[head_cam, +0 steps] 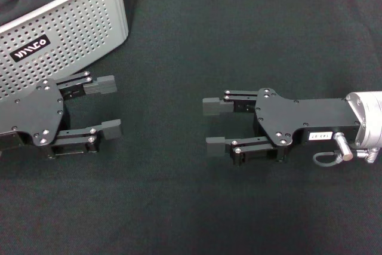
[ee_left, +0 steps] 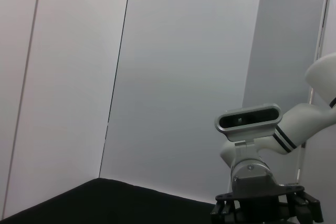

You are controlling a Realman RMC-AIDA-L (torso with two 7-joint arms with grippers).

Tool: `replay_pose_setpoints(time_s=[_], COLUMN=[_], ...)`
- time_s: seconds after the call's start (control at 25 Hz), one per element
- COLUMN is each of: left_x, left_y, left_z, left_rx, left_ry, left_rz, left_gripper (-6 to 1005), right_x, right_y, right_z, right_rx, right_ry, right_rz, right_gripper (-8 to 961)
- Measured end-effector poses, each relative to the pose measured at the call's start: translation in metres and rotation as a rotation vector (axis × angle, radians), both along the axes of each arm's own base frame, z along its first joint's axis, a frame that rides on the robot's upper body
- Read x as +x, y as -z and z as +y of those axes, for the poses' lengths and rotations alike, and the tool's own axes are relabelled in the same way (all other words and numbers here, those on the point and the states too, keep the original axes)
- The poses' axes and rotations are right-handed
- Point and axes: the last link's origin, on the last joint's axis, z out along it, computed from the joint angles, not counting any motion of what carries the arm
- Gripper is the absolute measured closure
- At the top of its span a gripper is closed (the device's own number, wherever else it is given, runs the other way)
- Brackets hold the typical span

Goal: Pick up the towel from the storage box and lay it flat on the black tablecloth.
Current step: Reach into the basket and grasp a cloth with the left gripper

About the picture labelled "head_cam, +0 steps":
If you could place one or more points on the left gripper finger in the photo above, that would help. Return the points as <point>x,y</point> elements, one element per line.
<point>112,129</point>
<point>98,86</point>

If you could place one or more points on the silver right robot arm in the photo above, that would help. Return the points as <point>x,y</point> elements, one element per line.
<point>370,117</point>

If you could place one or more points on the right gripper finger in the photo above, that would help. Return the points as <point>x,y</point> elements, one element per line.
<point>213,107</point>
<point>215,146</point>

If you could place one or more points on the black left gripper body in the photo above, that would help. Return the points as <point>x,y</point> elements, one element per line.
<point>33,114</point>

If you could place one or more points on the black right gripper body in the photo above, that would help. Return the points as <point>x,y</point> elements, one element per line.
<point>283,117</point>

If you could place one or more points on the black tablecloth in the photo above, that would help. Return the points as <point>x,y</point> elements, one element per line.
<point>191,207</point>

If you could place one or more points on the grey perforated storage box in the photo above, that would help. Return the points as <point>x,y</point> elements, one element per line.
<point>77,25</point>

